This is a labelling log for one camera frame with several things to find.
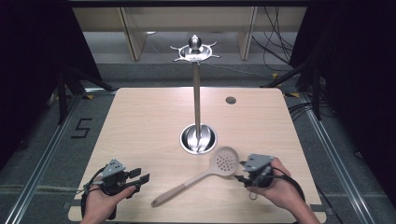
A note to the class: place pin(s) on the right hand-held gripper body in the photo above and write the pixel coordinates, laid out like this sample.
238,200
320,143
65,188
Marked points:
257,165

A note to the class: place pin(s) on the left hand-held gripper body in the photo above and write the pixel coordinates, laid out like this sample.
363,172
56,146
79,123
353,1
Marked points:
113,169

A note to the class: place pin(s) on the beige slotted spoon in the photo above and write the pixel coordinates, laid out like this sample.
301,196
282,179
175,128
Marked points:
218,168

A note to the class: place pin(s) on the person's right hand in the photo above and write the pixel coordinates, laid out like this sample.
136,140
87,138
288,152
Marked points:
285,189

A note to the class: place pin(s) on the person's left hand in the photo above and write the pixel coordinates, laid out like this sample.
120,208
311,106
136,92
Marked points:
98,205

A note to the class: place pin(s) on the grey table grommet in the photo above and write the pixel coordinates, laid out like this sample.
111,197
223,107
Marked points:
230,100

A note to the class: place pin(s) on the steel utensil stand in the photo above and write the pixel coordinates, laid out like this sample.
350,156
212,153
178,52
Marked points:
196,102

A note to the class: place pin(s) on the black metal stand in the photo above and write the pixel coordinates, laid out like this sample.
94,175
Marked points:
63,93
316,93

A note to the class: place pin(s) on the aluminium floor rail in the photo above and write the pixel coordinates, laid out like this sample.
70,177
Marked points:
336,161
40,161

